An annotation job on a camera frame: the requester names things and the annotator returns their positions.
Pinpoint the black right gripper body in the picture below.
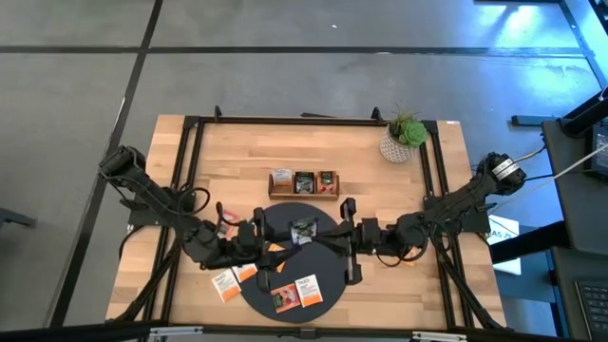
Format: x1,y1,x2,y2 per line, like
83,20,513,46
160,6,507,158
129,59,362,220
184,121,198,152
340,198,382,286

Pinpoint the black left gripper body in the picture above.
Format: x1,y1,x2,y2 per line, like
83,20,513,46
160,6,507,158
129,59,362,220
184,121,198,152
236,207,273,293

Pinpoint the round dark woven placemat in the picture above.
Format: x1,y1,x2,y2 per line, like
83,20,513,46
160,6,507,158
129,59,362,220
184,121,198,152
239,202,352,325

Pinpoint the wooden three-compartment tray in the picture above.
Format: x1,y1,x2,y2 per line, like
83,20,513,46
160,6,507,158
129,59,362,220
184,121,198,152
267,173,341,201

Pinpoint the succulent in white patterned pot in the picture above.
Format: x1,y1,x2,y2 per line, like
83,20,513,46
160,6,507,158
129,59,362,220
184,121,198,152
378,106,429,164

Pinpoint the white paper sign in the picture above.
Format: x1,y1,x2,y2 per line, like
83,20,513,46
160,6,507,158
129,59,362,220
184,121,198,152
486,216,523,276

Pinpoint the black desk bar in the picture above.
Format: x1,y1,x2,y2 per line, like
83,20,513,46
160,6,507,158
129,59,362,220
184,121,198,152
488,220,571,265

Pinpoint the grey desk foot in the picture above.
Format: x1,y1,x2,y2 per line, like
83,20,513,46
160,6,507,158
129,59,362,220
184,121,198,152
511,114,558,127

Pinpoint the dark grey desk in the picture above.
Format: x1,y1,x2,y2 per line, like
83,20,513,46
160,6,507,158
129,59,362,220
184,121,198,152
541,118,608,342

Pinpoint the black keyboard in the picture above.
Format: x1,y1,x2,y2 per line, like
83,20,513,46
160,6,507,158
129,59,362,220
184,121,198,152
574,278,608,336

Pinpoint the grey chair base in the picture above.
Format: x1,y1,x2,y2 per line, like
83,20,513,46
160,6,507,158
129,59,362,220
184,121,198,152
0,207,38,229

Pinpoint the black computer monitor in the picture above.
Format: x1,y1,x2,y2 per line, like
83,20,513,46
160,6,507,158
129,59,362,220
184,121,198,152
590,122,608,178

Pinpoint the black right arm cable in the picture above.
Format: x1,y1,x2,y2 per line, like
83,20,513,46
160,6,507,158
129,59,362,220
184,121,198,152
374,244,417,269

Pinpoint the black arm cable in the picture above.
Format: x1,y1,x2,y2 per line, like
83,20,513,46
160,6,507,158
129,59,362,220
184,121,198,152
178,186,241,229
374,244,417,269

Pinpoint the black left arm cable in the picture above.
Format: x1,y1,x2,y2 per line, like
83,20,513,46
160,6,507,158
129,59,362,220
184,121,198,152
178,186,241,229

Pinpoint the silver metal bracket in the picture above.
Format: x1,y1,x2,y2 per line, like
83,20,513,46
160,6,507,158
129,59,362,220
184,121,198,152
410,331,467,342
149,326,204,341

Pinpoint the black overhead frame beam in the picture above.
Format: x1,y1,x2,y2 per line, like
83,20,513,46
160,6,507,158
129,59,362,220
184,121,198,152
0,321,608,342

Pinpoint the yellow extension cord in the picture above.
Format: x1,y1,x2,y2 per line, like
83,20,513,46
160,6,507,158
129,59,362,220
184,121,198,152
515,144,547,163

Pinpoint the white cable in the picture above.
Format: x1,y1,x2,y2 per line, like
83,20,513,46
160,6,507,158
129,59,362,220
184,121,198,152
550,142,608,181

